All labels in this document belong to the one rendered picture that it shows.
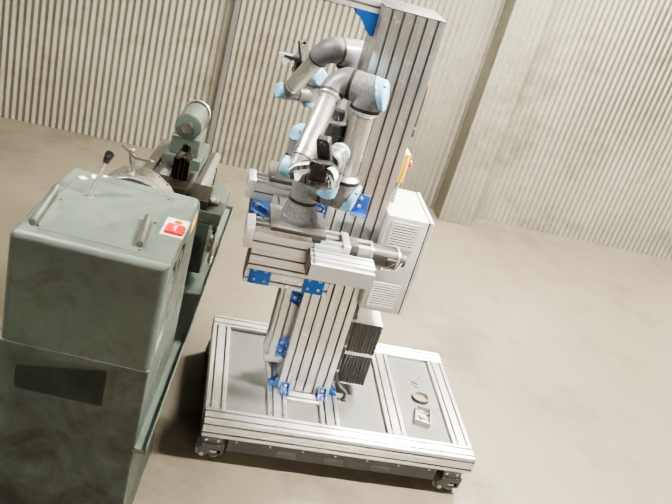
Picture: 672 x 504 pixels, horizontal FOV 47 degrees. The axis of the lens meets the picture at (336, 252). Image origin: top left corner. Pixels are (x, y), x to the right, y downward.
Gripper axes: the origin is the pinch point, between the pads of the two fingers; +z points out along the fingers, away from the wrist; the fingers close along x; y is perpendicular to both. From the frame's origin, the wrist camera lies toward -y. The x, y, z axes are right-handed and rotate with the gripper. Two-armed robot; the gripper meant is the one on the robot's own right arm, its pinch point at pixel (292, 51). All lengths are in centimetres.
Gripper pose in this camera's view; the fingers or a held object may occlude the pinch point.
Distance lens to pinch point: 397.1
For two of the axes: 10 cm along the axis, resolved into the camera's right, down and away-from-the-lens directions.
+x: 8.9, -1.1, 4.4
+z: -4.3, -5.0, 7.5
